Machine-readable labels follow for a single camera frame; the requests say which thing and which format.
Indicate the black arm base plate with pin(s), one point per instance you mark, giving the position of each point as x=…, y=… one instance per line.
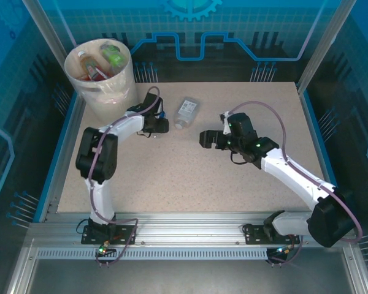
x=253, y=234
x=125, y=234

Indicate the white round plastic bin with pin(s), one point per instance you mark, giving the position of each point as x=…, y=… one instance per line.
x=110, y=101

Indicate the tea bottle with red label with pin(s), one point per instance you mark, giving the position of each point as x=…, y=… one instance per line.
x=92, y=69

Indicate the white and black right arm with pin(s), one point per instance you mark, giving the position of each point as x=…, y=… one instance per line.
x=294, y=171

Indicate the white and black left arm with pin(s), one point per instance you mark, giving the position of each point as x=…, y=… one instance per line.
x=98, y=196

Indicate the square bottle with white label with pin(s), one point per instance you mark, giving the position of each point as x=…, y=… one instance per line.
x=187, y=108

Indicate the aluminium frame post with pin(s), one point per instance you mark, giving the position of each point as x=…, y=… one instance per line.
x=325, y=39
x=46, y=24

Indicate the aluminium side rail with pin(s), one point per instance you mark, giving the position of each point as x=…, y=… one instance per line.
x=58, y=171

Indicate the aluminium extrusion rail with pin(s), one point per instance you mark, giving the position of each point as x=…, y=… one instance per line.
x=187, y=226

